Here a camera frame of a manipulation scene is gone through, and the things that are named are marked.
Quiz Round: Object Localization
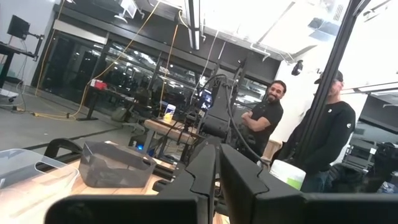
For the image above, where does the white yellow container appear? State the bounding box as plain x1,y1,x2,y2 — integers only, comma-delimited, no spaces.
163,103,177,123

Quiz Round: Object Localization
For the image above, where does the clear plastic bin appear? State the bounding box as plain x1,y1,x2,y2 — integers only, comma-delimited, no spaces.
0,148,80,224

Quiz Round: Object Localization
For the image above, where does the black desk monitor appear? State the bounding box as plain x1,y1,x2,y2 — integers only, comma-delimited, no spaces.
6,14,31,41

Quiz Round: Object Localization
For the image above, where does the black security camera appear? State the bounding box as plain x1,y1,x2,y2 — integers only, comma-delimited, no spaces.
290,59,304,77

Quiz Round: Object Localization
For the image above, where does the person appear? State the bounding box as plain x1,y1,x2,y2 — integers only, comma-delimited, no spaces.
241,80,288,157
279,69,357,194

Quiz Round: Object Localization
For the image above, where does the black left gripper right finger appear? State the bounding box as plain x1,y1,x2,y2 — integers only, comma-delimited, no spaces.
219,143,398,224

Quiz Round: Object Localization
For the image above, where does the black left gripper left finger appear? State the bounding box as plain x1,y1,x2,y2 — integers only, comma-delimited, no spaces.
44,144,217,224

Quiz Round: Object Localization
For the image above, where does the black table clamp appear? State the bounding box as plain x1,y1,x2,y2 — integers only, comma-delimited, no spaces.
43,138,83,160

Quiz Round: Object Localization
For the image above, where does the crumpled clear plastic bag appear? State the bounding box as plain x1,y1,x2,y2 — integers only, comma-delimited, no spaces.
78,140,157,189

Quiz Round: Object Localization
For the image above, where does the wooden workbench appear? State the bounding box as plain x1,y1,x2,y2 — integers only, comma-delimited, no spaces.
142,118,201,147

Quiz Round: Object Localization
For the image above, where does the white green wipes canister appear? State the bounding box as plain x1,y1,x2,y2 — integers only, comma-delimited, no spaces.
269,159,307,191

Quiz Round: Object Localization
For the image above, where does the black background desk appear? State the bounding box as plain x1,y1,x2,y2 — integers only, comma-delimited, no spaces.
76,86,150,122

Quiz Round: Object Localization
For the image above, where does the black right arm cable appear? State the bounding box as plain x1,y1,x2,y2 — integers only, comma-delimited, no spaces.
224,77,269,165

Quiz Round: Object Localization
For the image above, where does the red box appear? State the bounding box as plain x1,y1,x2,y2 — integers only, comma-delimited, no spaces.
90,78,108,91

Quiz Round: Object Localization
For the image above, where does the yellow extension cable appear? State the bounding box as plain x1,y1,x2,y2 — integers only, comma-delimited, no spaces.
32,0,162,121

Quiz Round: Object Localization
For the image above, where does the black standing desk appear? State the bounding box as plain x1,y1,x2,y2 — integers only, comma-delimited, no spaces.
0,30,45,91

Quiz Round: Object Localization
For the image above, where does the hanging pendant light bar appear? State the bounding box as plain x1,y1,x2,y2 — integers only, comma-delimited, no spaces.
183,0,201,51

